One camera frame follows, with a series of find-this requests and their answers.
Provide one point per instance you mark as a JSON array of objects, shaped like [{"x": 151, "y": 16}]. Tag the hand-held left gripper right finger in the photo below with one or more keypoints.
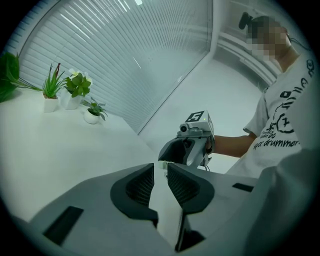
[{"x": 212, "y": 215}]

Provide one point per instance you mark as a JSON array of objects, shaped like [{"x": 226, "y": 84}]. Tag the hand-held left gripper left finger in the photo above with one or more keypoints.
[{"x": 100, "y": 225}]

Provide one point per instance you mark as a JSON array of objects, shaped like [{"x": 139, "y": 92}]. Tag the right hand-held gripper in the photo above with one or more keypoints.
[{"x": 197, "y": 126}]

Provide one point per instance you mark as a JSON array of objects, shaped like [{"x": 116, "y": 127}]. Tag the person's right forearm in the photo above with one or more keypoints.
[{"x": 231, "y": 146}]

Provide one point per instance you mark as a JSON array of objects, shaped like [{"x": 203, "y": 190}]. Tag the person's right hand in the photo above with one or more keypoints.
[{"x": 209, "y": 145}]

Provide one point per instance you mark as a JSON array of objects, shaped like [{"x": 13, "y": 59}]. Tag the small plant in round pot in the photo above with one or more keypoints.
[{"x": 92, "y": 113}]

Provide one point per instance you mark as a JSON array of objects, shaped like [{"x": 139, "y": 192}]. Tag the white printed t-shirt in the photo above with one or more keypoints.
[{"x": 282, "y": 140}]

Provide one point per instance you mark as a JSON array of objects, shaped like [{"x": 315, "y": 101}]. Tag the narrow white window blinds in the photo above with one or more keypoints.
[{"x": 245, "y": 62}]

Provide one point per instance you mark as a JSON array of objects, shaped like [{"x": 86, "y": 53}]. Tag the wide white window blinds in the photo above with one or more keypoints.
[{"x": 120, "y": 57}]

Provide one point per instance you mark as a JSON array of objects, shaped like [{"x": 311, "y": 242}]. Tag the white-flowered plant in white pot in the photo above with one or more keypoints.
[{"x": 76, "y": 88}]

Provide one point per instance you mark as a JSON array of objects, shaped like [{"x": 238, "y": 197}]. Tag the spiky plant in square pot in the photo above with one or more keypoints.
[{"x": 51, "y": 96}]

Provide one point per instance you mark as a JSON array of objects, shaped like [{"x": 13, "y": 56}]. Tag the person's head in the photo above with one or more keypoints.
[{"x": 271, "y": 40}]

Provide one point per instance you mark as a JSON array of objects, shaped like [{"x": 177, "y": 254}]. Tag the large green leafy plant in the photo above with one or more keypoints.
[{"x": 8, "y": 77}]

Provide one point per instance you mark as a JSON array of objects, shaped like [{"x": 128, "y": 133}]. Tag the black head-worn camera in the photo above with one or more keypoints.
[{"x": 245, "y": 20}]

